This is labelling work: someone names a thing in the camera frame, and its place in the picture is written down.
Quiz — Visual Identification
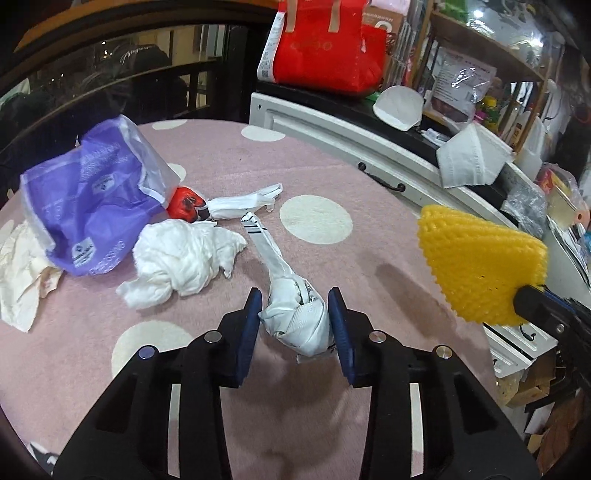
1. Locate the twisted white wrapper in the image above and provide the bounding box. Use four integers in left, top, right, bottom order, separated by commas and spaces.
240, 213, 335, 359

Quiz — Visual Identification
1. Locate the yellow foam fruit net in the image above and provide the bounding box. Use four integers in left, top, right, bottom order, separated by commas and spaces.
418, 205, 549, 327

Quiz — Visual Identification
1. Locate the white tissue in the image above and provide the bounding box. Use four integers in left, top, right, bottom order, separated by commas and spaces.
116, 219, 247, 310

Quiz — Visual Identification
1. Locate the red white snack wrapper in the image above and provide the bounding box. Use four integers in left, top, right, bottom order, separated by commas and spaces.
166, 183, 283, 223

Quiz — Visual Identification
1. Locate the purple plastic bag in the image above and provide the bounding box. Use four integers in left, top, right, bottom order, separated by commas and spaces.
20, 115, 180, 276

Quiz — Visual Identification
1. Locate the large white paper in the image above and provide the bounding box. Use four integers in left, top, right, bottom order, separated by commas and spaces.
1, 220, 63, 333

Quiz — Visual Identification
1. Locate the white drawer cabinet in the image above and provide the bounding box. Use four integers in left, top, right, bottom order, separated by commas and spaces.
248, 91, 560, 379

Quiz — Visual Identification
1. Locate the pink polka dot tablecloth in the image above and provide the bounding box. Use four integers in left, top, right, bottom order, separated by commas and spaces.
0, 118, 498, 476

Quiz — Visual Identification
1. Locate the white paper cup stack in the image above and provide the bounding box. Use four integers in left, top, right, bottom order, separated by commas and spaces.
436, 122, 514, 189

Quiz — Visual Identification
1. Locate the wooden shelf rack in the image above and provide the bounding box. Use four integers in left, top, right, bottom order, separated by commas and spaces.
409, 1, 550, 135

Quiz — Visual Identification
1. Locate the red tote bag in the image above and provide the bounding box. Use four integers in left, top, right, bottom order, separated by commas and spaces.
256, 1, 387, 96

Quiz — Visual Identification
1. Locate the wooden railing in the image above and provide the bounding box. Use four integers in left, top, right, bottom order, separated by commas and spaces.
1, 1, 274, 169

